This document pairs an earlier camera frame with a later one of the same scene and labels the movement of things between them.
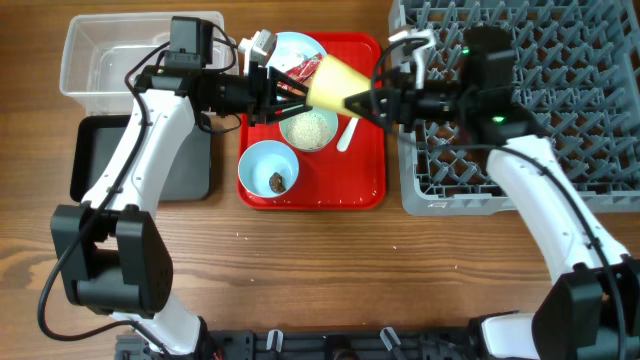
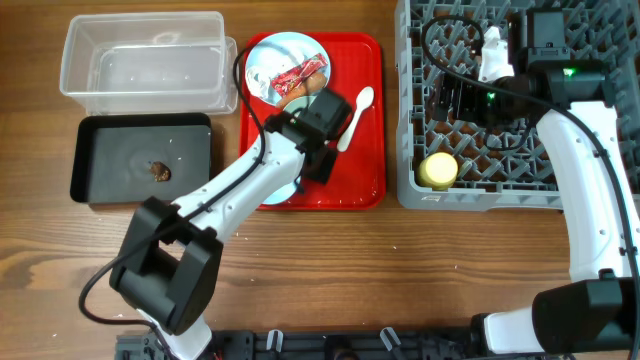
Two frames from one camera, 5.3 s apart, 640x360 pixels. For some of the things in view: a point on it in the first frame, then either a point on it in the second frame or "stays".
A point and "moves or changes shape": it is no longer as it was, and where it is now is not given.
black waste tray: (96, 140) stays
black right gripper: (400, 106) -> (463, 110)
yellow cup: (332, 83) -> (438, 171)
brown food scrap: (276, 183) moves or changes shape
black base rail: (304, 345) stays
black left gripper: (263, 94) -> (323, 173)
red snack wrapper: (307, 67) stays
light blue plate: (291, 46) stays
